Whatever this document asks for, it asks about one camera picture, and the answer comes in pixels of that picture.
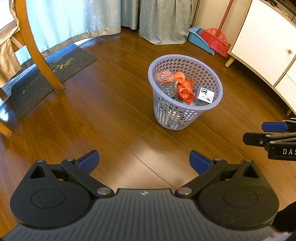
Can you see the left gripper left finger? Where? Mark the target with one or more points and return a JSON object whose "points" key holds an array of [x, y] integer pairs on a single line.
{"points": [[79, 171]]}

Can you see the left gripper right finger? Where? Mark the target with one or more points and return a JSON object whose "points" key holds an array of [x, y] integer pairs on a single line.
{"points": [[209, 171]]}

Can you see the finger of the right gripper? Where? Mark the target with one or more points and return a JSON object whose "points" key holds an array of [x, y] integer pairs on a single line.
{"points": [[260, 139], [279, 126]]}

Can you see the lavender plastic mesh basket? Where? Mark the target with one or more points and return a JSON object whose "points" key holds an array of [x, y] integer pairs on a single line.
{"points": [[177, 115]]}

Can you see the blue milk carton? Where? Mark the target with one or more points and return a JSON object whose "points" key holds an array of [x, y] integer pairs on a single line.
{"points": [[204, 95]]}

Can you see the orange plastic bag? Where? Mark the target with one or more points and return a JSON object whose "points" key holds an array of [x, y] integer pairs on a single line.
{"points": [[184, 88]]}

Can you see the clear plastic water bottle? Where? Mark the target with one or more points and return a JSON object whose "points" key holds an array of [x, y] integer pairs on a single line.
{"points": [[167, 83]]}

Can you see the white wooden cabinet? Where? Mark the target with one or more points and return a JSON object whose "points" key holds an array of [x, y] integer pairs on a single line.
{"points": [[266, 45]]}

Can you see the dark grey floor mat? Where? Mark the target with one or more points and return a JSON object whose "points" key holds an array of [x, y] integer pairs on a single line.
{"points": [[56, 69]]}

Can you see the red broom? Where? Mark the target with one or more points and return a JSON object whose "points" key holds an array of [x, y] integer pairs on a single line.
{"points": [[215, 38]]}

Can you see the blue plastic dustpan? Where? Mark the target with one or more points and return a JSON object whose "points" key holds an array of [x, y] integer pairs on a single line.
{"points": [[197, 40]]}

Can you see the wooden chair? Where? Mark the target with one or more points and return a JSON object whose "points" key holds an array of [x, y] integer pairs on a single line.
{"points": [[16, 33]]}

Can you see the light blue star curtain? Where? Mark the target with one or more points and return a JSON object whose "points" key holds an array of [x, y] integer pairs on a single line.
{"points": [[57, 24]]}

